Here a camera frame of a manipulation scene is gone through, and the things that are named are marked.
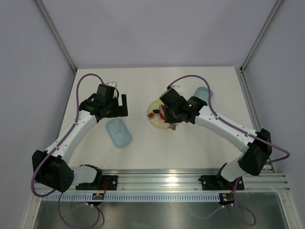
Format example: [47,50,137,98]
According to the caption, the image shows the metal food tongs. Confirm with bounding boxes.
[160,104,178,131]

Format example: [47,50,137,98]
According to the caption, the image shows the red sausage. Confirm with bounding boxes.
[159,104,165,120]

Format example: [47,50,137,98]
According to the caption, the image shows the small round red food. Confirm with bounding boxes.
[147,112,155,119]

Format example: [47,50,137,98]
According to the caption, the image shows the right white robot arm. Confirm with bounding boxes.
[160,87,272,190]

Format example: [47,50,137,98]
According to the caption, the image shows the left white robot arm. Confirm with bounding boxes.
[31,83,128,193]

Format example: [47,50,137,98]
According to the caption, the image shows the blue lunch box lid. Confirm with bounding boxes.
[106,118,132,148]

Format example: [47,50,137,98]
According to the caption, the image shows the blue lunch box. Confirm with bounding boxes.
[194,87,213,104]

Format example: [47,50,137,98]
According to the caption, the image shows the black sea cucumber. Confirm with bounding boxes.
[153,109,160,114]

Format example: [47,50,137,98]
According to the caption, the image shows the round cream plate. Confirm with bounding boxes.
[147,99,169,130]

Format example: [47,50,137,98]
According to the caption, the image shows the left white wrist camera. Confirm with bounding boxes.
[107,82,117,88]

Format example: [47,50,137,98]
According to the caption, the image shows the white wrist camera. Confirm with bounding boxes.
[107,82,117,88]
[172,85,183,94]

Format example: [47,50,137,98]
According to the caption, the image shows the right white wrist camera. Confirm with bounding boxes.
[172,85,183,94]

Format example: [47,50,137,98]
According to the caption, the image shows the aluminium mounting rail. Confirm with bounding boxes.
[103,166,290,193]

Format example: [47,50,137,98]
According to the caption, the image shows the left aluminium frame post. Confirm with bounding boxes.
[33,0,77,74]

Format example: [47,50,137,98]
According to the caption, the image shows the aluminium frame post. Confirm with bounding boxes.
[33,0,77,74]
[240,0,285,73]

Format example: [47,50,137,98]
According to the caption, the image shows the white slotted cable duct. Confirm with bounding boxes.
[43,192,220,202]

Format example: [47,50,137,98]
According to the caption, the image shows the right aluminium frame post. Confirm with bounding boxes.
[240,0,285,73]

